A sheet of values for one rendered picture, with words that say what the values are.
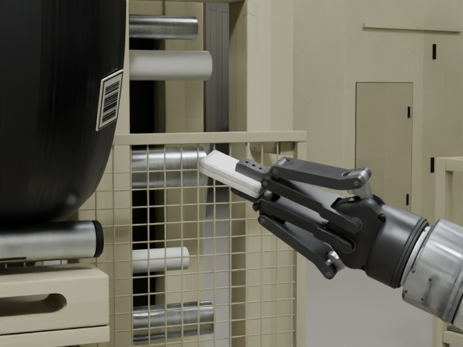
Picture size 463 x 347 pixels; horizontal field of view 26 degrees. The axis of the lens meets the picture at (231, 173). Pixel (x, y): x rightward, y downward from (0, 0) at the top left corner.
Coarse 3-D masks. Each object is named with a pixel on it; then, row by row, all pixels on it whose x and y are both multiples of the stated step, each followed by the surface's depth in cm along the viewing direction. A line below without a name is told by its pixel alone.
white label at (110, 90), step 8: (120, 72) 107; (104, 80) 104; (112, 80) 106; (120, 80) 107; (104, 88) 105; (112, 88) 107; (120, 88) 108; (104, 96) 106; (112, 96) 107; (120, 96) 109; (104, 104) 106; (112, 104) 108; (104, 112) 107; (112, 112) 108; (96, 120) 106; (104, 120) 108; (112, 120) 109; (96, 128) 107
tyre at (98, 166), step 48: (0, 0) 97; (48, 0) 99; (96, 0) 102; (0, 48) 98; (48, 48) 100; (96, 48) 103; (0, 96) 100; (48, 96) 102; (96, 96) 105; (0, 144) 103; (48, 144) 105; (96, 144) 109; (0, 192) 108; (48, 192) 110
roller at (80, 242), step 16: (0, 224) 114; (16, 224) 114; (32, 224) 115; (48, 224) 115; (64, 224) 116; (80, 224) 116; (96, 224) 117; (0, 240) 112; (16, 240) 113; (32, 240) 113; (48, 240) 114; (64, 240) 115; (80, 240) 115; (96, 240) 116; (0, 256) 112; (16, 256) 113; (32, 256) 114; (48, 256) 115; (64, 256) 115; (80, 256) 116; (96, 256) 117
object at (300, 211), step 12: (252, 204) 102; (264, 204) 102; (276, 204) 102; (288, 204) 102; (276, 216) 102; (288, 216) 101; (300, 216) 101; (312, 216) 101; (312, 228) 101; (324, 228) 100; (324, 240) 100; (336, 240) 99; (348, 240) 99; (348, 252) 99
